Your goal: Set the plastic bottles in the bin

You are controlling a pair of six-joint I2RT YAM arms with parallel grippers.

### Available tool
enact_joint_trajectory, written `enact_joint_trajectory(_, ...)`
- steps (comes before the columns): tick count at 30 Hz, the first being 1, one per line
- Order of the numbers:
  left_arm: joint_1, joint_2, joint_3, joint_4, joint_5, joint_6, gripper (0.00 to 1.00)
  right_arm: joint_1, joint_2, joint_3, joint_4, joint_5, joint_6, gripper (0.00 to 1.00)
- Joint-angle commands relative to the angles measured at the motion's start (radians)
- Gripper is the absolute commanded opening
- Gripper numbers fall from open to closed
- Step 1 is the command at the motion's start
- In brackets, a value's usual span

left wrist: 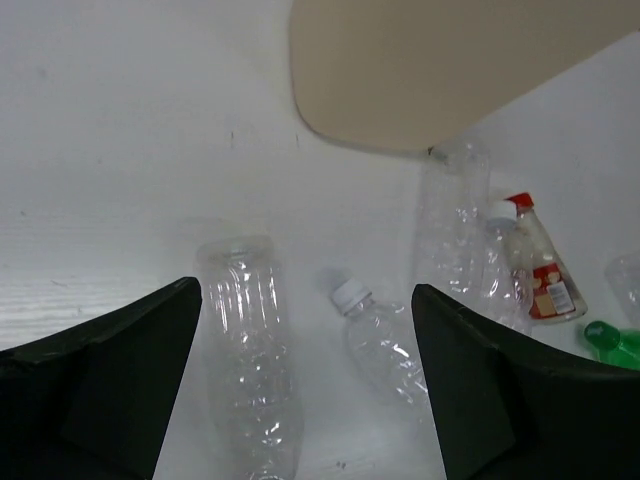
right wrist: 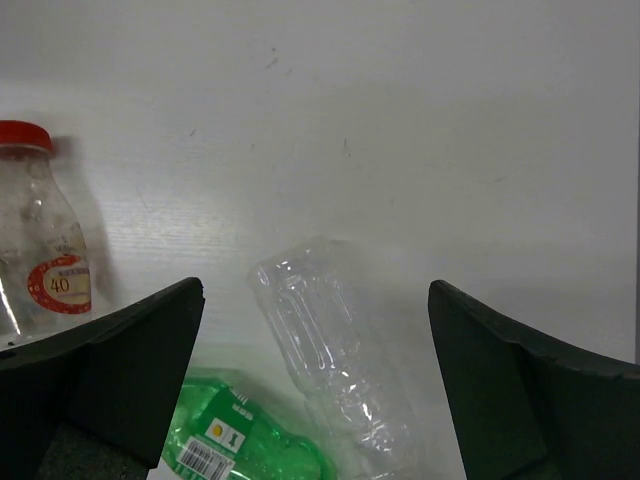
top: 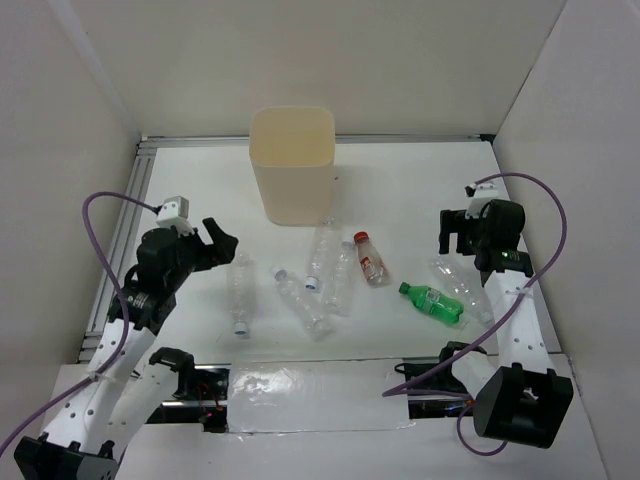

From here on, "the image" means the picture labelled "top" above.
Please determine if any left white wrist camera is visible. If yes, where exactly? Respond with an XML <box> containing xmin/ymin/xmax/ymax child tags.
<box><xmin>156</xmin><ymin>196</ymin><xmax>194</xmax><ymax>236</ymax></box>

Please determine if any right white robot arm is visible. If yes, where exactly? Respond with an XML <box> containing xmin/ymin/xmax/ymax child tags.
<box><xmin>436</xmin><ymin>199</ymin><xmax>573</xmax><ymax>449</ymax></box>

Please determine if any clear bottle white cap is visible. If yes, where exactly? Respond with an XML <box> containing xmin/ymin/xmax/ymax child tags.
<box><xmin>321</xmin><ymin>241</ymin><xmax>356</xmax><ymax>317</ymax></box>

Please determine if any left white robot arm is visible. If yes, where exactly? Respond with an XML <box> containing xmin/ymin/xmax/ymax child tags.
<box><xmin>14</xmin><ymin>218</ymin><xmax>238</xmax><ymax>479</ymax></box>

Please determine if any clear bottle grey cap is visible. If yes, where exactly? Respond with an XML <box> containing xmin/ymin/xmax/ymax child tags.
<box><xmin>273</xmin><ymin>267</ymin><xmax>334</xmax><ymax>341</ymax></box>

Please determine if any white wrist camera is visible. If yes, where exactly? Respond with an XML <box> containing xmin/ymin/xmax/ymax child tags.
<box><xmin>156</xmin><ymin>196</ymin><xmax>194</xmax><ymax>236</ymax></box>
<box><xmin>465</xmin><ymin>182</ymin><xmax>499</xmax><ymax>219</ymax></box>

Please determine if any beige plastic bin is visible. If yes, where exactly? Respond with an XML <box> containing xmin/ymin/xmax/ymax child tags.
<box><xmin>249</xmin><ymin>106</ymin><xmax>336</xmax><ymax>226</ymax></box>

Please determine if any clear crushed bottle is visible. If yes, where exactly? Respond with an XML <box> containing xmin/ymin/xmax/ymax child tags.
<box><xmin>429</xmin><ymin>256</ymin><xmax>494</xmax><ymax>327</ymax></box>

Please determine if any red cap labelled bottle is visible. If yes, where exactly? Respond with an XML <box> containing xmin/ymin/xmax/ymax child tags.
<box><xmin>354</xmin><ymin>231</ymin><xmax>390</xmax><ymax>287</ymax></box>

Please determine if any aluminium frame rail back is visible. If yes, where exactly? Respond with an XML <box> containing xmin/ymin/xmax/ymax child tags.
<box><xmin>138</xmin><ymin>134</ymin><xmax>496</xmax><ymax>150</ymax></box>

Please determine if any green plastic bottle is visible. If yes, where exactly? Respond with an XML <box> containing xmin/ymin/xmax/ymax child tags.
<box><xmin>398</xmin><ymin>282</ymin><xmax>464</xmax><ymax>328</ymax></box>

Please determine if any clear bottle blue cap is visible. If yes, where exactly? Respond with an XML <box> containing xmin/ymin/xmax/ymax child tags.
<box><xmin>305</xmin><ymin>217</ymin><xmax>342</xmax><ymax>292</ymax></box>
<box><xmin>227</xmin><ymin>251</ymin><xmax>256</xmax><ymax>339</ymax></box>

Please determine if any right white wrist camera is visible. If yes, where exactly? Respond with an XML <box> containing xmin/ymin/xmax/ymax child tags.
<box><xmin>465</xmin><ymin>182</ymin><xmax>499</xmax><ymax>219</ymax></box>

